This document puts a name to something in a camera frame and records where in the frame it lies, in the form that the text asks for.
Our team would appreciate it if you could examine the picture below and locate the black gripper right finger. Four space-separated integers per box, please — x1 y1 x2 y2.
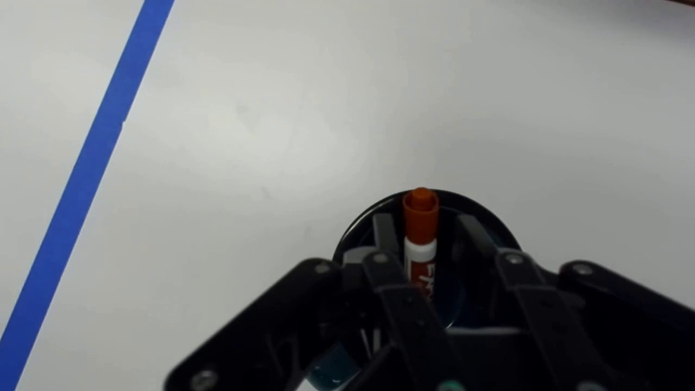
453 212 695 391

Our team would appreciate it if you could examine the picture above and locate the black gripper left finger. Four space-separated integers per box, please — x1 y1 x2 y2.
162 210 465 391

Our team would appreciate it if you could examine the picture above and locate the white marker with orange cap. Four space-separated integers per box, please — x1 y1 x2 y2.
399 184 443 300

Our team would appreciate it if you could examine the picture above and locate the blue tape line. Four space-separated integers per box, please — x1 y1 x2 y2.
0 0 178 391

